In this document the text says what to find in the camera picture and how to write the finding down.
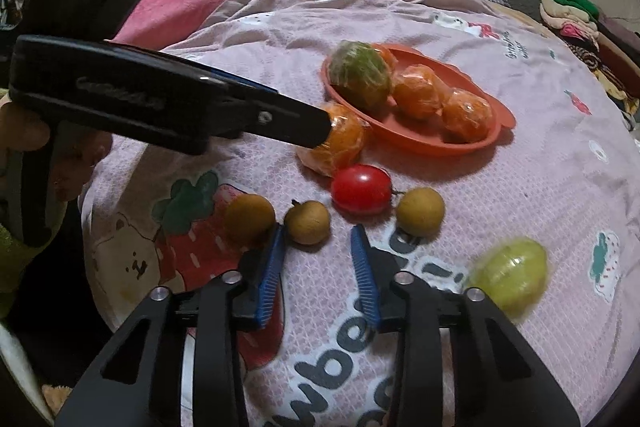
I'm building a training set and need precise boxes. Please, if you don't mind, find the strawberry bear printed blanket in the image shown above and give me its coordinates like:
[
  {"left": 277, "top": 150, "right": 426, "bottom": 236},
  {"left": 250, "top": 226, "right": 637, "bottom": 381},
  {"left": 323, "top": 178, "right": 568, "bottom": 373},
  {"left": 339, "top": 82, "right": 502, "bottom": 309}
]
[{"left": 82, "top": 0, "right": 640, "bottom": 427}]

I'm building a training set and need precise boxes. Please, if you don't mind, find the large orange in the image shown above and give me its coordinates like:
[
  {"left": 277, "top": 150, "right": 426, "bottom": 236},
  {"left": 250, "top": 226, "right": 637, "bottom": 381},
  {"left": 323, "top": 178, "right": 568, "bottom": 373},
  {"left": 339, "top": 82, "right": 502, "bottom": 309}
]
[{"left": 295, "top": 102, "right": 368, "bottom": 178}]

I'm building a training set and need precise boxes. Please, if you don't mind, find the brown longan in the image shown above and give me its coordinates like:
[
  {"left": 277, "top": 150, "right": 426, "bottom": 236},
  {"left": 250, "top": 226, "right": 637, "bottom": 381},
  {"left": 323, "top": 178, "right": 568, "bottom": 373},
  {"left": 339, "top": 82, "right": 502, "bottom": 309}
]
[
  {"left": 396, "top": 188, "right": 446, "bottom": 237},
  {"left": 223, "top": 194, "right": 277, "bottom": 245},
  {"left": 284, "top": 199, "right": 332, "bottom": 245}
]

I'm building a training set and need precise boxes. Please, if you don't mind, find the small green mango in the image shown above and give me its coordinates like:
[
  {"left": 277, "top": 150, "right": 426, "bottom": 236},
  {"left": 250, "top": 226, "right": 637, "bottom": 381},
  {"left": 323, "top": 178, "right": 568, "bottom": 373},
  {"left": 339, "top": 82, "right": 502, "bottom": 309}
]
[{"left": 467, "top": 237, "right": 549, "bottom": 314}]

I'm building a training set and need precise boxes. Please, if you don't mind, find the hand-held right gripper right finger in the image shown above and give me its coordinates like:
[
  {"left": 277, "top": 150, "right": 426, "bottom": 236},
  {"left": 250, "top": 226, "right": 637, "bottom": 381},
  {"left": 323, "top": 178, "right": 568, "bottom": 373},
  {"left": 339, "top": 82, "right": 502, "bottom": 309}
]
[{"left": 350, "top": 224, "right": 581, "bottom": 427}]

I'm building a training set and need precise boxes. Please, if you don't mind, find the red tomato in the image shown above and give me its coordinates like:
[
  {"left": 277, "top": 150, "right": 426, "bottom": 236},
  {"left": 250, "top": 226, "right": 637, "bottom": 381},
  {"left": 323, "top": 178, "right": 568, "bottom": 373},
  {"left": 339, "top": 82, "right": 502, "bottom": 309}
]
[{"left": 331, "top": 164, "right": 393, "bottom": 214}]

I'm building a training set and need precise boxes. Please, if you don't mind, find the cream bed sheet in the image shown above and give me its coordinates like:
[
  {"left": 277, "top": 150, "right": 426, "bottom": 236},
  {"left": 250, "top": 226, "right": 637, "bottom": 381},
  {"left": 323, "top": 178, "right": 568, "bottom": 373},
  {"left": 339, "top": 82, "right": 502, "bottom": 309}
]
[{"left": 487, "top": 0, "right": 553, "bottom": 38}]

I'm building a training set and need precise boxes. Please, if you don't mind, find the orange plastic plate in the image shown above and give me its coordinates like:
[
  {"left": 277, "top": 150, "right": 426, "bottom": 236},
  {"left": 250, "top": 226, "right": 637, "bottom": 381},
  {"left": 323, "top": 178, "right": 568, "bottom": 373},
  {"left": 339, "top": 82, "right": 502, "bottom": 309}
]
[{"left": 321, "top": 43, "right": 517, "bottom": 156}]

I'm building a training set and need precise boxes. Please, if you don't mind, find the large green mango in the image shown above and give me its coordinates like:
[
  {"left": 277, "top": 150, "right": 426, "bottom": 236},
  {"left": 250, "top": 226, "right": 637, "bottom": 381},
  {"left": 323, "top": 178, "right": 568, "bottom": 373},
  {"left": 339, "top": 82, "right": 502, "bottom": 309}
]
[{"left": 327, "top": 41, "right": 392, "bottom": 110}]

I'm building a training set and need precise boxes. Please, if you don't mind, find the stack of folded clothes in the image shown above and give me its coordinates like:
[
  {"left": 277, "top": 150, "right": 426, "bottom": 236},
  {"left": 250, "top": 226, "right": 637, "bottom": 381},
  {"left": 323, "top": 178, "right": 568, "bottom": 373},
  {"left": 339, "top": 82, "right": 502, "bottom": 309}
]
[{"left": 539, "top": 0, "right": 640, "bottom": 130}]

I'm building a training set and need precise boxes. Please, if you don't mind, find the person's left hand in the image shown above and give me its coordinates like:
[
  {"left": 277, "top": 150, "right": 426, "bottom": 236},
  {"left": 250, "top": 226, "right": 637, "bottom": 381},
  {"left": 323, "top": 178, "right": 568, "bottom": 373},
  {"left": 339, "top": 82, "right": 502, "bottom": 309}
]
[{"left": 0, "top": 99, "right": 113, "bottom": 208}]

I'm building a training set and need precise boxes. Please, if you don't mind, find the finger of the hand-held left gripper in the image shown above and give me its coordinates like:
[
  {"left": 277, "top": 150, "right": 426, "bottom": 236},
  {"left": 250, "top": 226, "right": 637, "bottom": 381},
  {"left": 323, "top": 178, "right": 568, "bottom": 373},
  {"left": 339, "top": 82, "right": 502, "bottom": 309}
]
[
  {"left": 200, "top": 64, "right": 281, "bottom": 98},
  {"left": 220, "top": 94, "right": 333, "bottom": 148}
]

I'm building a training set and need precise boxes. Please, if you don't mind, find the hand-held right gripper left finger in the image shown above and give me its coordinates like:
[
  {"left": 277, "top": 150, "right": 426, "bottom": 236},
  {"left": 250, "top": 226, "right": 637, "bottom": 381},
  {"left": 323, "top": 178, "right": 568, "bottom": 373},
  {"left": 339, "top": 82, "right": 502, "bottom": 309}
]
[{"left": 52, "top": 222, "right": 288, "bottom": 427}]

